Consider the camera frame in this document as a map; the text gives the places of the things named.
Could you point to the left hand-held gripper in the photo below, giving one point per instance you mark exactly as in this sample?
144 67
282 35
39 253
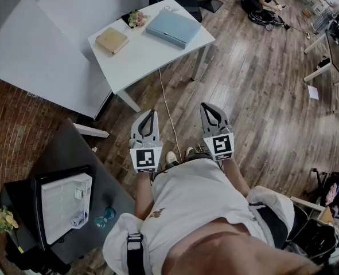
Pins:
146 159

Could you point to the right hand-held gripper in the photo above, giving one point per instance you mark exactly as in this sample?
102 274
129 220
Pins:
221 145

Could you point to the light blue laptop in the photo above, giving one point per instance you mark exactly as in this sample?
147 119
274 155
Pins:
172 27

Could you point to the person's left forearm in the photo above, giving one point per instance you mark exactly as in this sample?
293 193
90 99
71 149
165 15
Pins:
143 193

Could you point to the person's right forearm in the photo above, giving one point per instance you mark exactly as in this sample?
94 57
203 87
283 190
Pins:
235 176

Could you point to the person's left shoe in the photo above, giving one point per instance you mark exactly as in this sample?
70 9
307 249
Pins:
171 157

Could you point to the person's shoe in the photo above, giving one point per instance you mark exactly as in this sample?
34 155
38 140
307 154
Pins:
189 151
171 157

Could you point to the person's right shoe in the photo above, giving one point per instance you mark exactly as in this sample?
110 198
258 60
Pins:
189 151

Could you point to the white table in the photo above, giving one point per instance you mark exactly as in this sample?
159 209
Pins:
146 59

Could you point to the dark grey side table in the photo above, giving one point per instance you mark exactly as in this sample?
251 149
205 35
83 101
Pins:
71 150

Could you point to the person's white shirt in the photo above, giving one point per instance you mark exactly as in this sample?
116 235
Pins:
192 199

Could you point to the tan notebook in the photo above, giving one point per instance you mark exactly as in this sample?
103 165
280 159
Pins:
112 40

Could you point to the teal glass object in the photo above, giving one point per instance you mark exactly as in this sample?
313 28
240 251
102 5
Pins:
104 218

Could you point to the white paper sheet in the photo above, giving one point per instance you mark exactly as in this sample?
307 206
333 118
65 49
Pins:
313 92

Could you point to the pink flower bouquet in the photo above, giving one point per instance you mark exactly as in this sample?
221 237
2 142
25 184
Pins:
137 18

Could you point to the black tray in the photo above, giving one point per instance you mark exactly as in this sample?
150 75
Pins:
124 18

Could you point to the black bag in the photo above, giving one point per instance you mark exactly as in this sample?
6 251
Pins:
265 17

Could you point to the black office chair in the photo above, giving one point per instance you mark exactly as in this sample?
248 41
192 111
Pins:
186 1

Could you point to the white power strip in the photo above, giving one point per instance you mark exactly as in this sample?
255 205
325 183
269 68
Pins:
307 35

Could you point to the person's neck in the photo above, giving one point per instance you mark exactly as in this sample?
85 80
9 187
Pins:
229 251

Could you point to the dark top white leg desk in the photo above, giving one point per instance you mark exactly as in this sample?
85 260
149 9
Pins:
337 56

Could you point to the yellow flower bunch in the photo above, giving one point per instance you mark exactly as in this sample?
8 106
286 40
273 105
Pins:
3 220

